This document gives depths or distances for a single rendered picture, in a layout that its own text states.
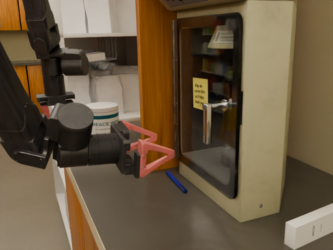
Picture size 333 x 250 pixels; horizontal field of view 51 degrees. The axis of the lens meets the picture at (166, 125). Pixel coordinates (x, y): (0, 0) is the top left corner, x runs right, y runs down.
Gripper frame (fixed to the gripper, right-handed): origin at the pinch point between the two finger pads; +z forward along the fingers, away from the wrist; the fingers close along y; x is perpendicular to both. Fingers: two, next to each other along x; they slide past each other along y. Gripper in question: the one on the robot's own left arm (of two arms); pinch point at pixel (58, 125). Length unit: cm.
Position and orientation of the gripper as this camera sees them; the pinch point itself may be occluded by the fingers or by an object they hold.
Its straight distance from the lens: 107.0
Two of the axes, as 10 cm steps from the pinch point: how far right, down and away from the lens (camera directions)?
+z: 0.3, 9.7, 2.5
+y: 9.2, -1.3, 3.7
